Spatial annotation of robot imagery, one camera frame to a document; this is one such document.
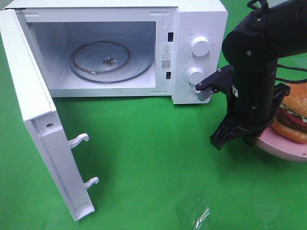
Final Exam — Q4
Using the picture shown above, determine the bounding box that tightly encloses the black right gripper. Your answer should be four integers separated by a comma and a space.
210, 64, 290, 150

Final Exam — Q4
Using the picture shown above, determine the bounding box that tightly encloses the pink plate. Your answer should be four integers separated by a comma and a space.
255, 127, 307, 162

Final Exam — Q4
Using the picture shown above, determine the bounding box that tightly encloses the toy burger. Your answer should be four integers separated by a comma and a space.
271, 83, 307, 144

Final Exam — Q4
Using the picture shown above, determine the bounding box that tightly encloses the white door release button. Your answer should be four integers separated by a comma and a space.
185, 91, 198, 102

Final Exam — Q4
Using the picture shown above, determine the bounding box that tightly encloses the white microwave knob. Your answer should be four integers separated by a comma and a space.
191, 36, 210, 57
188, 68, 205, 85

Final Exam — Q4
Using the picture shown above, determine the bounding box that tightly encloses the white microwave door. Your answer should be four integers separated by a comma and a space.
0, 9, 99, 221

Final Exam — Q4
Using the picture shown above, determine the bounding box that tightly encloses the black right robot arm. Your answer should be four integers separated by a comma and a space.
210, 0, 307, 149

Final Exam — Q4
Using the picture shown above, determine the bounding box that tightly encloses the green table mat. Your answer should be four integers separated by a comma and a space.
0, 0, 307, 230

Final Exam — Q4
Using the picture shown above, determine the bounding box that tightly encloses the glass microwave turntable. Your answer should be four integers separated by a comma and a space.
69, 37, 155, 84

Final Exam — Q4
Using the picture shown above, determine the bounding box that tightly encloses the white microwave oven body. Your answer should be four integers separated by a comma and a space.
0, 0, 228, 104

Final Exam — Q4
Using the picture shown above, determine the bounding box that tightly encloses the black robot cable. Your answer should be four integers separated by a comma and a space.
273, 63, 307, 84

